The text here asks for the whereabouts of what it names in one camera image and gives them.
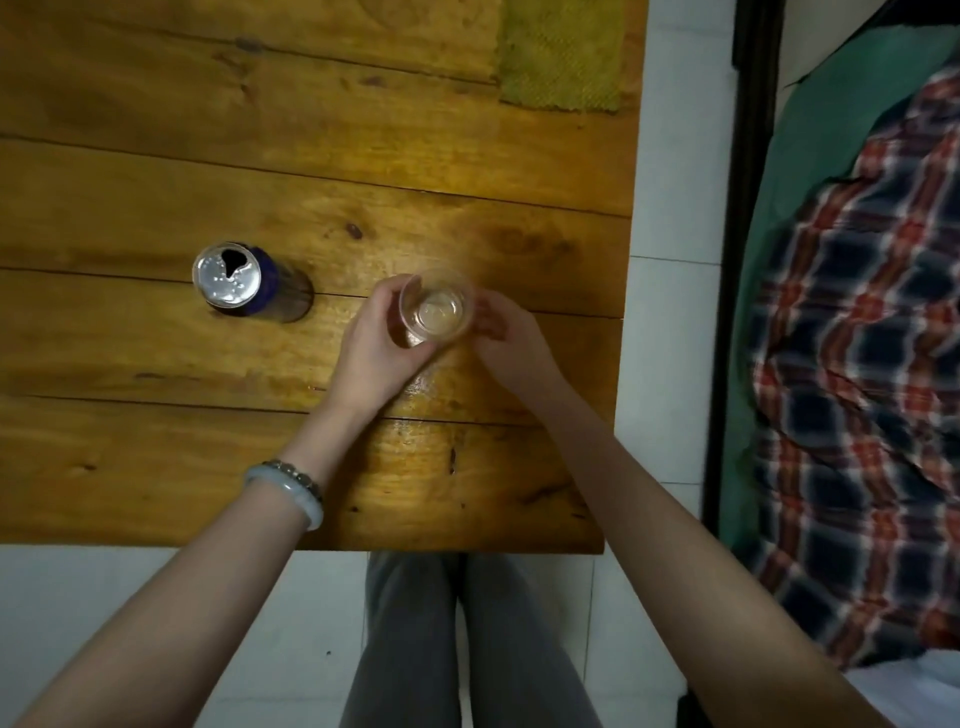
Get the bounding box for person's right hand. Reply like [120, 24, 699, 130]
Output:
[468, 289, 573, 411]

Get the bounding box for person's left hand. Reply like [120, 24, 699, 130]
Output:
[322, 274, 446, 418]

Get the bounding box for clear plastic cup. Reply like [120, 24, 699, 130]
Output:
[396, 269, 478, 351]

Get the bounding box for person's right forearm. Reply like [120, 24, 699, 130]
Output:
[523, 378, 901, 728]

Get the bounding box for person's left forearm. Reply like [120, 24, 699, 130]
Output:
[13, 396, 378, 728]

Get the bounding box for open blue drink can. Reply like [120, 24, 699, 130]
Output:
[192, 240, 315, 326]

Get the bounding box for pale jade bangle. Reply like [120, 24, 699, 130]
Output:
[243, 463, 326, 533]

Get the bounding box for yellow woven cloth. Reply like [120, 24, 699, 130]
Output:
[495, 0, 626, 115]

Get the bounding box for grey trousers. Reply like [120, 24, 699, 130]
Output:
[339, 552, 606, 728]

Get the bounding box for red blue plaid blanket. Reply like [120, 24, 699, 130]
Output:
[748, 69, 960, 671]

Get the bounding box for green bed sheet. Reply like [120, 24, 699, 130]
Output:
[718, 21, 960, 549]

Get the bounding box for white pillow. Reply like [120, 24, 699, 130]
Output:
[846, 649, 960, 728]

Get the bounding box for dark beaded bracelet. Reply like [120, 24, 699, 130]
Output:
[262, 458, 326, 506]

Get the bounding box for dark bed frame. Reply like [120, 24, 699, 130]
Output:
[677, 0, 786, 728]

